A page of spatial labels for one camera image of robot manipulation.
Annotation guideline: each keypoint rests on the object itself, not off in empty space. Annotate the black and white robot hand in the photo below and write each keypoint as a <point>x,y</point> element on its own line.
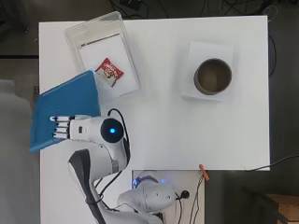
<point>78,127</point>

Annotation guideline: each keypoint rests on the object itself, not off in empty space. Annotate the blue plastic lid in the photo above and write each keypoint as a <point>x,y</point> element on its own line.
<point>68,96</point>

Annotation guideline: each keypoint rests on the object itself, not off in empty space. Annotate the red snack packet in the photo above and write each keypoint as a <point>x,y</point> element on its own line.
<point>109,71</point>

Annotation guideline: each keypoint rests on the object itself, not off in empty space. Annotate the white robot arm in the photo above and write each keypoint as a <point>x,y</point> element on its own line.
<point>149,196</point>

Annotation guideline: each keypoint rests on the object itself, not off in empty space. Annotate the white hanging sheet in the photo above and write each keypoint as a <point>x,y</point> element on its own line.
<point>15,155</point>

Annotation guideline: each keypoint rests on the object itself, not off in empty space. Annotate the white flat box with print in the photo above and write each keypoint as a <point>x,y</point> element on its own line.
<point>106,53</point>

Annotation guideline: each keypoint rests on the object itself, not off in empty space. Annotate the clear plastic box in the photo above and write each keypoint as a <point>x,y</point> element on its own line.
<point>102,23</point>

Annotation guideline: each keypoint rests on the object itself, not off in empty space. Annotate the black round plug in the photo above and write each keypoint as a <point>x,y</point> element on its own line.
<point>184,194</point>

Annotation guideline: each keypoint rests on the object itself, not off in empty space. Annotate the orange clamp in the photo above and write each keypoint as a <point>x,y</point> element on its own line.
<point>204,172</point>

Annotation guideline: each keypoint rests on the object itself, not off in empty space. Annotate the brown round tub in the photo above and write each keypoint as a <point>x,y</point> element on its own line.
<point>213,76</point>

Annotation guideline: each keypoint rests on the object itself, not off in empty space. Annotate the white flat stand box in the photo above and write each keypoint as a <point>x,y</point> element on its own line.
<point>202,49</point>

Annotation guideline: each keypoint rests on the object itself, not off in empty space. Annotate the cardboard box with holes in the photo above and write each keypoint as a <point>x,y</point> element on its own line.
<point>285,208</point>

